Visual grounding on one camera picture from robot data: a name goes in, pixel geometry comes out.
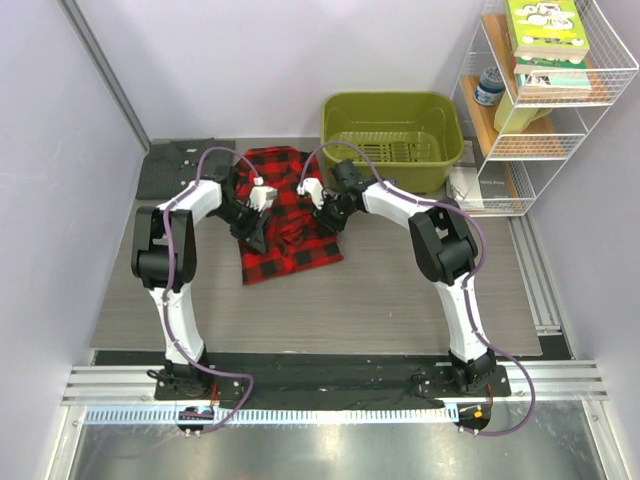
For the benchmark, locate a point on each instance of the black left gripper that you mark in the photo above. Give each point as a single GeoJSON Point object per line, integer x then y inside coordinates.
{"type": "Point", "coordinates": [258, 237]}

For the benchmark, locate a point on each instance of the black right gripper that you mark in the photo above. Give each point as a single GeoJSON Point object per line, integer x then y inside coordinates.
{"type": "Point", "coordinates": [322, 217]}

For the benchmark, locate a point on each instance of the red black plaid shirt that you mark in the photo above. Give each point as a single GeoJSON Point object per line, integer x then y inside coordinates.
{"type": "Point", "coordinates": [294, 240]}

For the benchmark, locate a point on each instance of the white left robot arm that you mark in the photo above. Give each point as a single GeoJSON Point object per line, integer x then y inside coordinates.
{"type": "Point", "coordinates": [164, 257]}

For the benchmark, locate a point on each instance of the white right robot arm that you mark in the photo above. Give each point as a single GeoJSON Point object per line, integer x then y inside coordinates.
{"type": "Point", "coordinates": [444, 249]}

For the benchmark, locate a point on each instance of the olive green plastic basin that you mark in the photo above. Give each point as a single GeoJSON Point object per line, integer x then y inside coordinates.
{"type": "Point", "coordinates": [412, 138]}

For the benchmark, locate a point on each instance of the folded dark grey shirt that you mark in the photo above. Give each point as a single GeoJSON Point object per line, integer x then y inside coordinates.
{"type": "Point", "coordinates": [170, 165]}

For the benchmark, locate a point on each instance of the white booklet on table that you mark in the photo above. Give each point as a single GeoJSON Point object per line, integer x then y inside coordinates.
{"type": "Point", "coordinates": [463, 186]}

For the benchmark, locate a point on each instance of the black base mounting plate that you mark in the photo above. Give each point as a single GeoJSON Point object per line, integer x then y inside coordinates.
{"type": "Point", "coordinates": [316, 381]}

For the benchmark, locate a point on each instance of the yellow green pitcher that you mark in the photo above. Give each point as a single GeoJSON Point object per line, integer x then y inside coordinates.
{"type": "Point", "coordinates": [510, 119]}

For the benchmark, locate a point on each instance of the blue white jar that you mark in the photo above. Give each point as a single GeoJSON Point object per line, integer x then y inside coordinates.
{"type": "Point", "coordinates": [490, 87]}

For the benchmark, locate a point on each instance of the stacked books lower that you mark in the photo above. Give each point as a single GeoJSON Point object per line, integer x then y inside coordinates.
{"type": "Point", "coordinates": [551, 73]}

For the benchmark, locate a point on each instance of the green white book top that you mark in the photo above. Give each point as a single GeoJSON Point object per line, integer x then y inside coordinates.
{"type": "Point", "coordinates": [546, 29]}

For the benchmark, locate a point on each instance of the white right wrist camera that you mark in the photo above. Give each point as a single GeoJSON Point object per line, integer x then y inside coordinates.
{"type": "Point", "coordinates": [313, 189]}

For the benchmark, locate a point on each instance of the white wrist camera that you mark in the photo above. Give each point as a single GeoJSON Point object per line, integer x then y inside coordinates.
{"type": "Point", "coordinates": [313, 189]}
{"type": "Point", "coordinates": [261, 196]}

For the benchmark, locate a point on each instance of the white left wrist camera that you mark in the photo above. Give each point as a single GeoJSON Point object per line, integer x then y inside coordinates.
{"type": "Point", "coordinates": [261, 196]}

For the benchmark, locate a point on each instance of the white slotted cable duct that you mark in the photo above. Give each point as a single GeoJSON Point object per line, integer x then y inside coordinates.
{"type": "Point", "coordinates": [181, 415]}

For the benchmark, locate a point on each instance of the white wire shelf rack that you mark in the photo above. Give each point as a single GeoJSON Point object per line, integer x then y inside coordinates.
{"type": "Point", "coordinates": [515, 169]}

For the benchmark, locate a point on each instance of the aluminium rail frame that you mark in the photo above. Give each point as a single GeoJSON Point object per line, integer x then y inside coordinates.
{"type": "Point", "coordinates": [569, 380]}

